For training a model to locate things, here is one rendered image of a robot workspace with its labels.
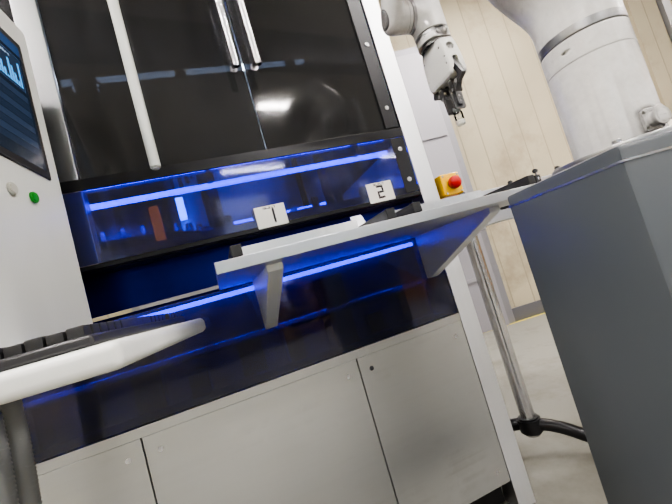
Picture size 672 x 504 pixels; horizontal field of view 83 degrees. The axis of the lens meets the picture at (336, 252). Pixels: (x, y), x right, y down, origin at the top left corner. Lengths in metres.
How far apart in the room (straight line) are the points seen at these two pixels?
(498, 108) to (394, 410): 3.41
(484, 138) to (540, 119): 0.60
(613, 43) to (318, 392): 0.92
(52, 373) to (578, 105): 0.74
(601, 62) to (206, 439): 1.06
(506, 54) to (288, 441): 4.02
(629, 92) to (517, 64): 3.77
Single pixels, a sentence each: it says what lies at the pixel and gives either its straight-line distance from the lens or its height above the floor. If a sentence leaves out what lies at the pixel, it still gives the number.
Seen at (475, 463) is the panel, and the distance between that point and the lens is 1.32.
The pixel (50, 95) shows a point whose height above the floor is 1.43.
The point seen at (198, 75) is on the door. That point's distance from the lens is 1.22.
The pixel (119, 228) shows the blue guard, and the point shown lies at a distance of 1.07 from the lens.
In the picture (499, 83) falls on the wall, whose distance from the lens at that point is 4.26.
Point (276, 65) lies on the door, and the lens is 1.26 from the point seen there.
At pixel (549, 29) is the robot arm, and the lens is 0.74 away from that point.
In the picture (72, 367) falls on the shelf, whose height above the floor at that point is 0.79.
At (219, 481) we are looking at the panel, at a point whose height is 0.42.
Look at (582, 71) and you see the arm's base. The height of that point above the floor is 0.99.
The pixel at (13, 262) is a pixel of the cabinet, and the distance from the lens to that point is 0.80.
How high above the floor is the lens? 0.80
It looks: 4 degrees up
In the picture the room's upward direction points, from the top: 16 degrees counter-clockwise
